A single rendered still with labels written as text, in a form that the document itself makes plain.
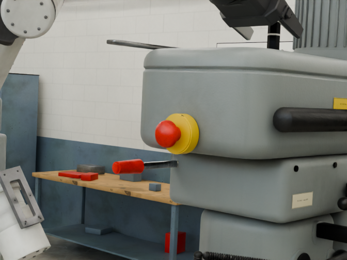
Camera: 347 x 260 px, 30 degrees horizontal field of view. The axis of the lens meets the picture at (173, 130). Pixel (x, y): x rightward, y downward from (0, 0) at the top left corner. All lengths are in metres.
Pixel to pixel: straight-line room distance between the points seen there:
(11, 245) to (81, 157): 7.14
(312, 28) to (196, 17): 5.57
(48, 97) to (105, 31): 1.34
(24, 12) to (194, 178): 0.38
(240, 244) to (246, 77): 0.30
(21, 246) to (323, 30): 0.69
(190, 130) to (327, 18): 0.44
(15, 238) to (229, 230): 0.36
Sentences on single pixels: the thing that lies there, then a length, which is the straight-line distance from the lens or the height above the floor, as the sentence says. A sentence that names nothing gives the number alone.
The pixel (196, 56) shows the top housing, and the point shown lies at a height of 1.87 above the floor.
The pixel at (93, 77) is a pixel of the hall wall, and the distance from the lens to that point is 7.91.
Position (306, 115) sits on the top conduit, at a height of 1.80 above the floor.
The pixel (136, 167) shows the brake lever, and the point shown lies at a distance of 1.02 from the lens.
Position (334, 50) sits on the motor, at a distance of 1.26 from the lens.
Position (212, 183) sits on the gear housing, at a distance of 1.06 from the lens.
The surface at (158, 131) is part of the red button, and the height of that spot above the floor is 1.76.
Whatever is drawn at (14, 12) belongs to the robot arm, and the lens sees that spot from 0.98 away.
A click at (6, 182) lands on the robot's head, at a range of 0.93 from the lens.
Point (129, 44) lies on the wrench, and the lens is 1.01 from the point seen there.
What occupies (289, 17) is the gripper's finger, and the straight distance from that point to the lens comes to 1.07.
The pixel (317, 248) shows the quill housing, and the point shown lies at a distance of 1.13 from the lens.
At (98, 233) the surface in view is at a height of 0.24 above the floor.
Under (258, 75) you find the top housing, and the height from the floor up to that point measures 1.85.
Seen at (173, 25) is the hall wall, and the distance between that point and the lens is 7.04.
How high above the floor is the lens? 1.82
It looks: 3 degrees down
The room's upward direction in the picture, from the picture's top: 3 degrees clockwise
